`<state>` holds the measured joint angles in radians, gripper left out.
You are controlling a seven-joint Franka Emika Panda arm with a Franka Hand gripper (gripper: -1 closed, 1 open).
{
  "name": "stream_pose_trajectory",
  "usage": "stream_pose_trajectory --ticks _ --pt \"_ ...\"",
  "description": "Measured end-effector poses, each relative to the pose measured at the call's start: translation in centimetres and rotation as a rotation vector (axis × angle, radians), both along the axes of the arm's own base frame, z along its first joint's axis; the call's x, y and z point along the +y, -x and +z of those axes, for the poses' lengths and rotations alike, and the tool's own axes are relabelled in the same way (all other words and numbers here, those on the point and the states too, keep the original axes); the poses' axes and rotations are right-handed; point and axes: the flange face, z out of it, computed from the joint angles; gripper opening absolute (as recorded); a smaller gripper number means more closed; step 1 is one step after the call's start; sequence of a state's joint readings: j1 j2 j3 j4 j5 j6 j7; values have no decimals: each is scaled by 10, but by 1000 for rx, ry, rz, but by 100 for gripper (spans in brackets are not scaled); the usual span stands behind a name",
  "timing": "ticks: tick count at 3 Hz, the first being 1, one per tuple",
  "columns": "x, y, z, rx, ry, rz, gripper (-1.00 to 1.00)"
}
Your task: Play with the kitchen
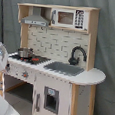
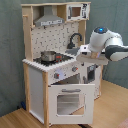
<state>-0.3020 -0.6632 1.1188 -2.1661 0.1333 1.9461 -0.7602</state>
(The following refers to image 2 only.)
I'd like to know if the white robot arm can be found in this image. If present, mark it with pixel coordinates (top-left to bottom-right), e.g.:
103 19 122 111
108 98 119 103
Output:
76 27 128 65

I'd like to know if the right red stove knob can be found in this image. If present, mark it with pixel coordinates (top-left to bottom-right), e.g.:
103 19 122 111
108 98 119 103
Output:
71 66 79 73

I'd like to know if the grey range hood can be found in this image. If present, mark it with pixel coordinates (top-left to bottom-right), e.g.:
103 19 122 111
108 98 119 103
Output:
35 5 64 27

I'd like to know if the silver toy pot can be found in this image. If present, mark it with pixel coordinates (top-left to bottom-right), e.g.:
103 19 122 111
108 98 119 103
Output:
41 51 56 62

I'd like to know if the cabinet door with dispenser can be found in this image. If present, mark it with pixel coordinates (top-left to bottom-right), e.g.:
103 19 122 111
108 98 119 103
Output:
81 62 102 99

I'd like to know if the wooden toy kitchen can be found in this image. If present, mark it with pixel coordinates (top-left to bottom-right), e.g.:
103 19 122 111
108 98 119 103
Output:
20 1 107 128

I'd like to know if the black stove top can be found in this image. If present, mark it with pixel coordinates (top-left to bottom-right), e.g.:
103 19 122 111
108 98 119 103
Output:
34 53 71 67

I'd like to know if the left red stove knob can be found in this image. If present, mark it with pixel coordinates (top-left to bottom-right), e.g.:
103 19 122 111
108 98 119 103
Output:
54 73 60 79

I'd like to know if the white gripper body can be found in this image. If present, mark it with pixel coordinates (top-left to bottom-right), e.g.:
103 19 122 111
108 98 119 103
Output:
76 45 108 65

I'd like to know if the white oven door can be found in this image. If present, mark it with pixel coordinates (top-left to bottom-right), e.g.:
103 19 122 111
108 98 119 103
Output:
49 84 95 124

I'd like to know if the black toy faucet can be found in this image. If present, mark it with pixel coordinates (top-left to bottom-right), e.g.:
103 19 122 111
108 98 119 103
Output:
67 33 82 49

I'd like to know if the grey toy sink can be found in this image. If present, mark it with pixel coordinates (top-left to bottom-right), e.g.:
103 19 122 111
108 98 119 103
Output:
64 46 96 56

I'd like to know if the toy microwave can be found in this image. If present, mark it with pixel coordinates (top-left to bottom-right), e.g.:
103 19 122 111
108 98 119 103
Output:
67 3 90 21

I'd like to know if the red stove knob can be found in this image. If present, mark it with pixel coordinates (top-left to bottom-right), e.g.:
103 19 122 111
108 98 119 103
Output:
71 66 79 73
54 73 60 79

